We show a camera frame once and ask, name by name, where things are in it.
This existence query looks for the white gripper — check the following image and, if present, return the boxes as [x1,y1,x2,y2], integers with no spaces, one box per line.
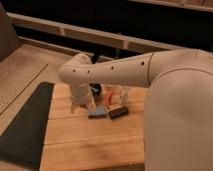
[69,84,96,114]

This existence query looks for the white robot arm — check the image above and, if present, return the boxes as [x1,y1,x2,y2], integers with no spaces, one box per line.
[59,49,213,171]

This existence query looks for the blue sponge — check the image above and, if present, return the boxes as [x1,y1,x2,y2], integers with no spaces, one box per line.
[88,106,107,118]

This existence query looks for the dark bowl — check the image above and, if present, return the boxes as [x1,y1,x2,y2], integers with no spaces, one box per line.
[90,84,102,98]

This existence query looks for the orange carrot toy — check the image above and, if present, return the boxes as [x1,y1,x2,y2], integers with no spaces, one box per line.
[105,91,112,109]

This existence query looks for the black rectangular box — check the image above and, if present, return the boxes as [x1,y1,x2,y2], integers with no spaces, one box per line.
[109,106,129,119]

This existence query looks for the dark floor mat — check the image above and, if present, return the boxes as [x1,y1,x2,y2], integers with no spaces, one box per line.
[0,82,54,169]

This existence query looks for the long wooden shelf rail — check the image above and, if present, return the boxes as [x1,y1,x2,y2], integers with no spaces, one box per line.
[7,12,181,53]

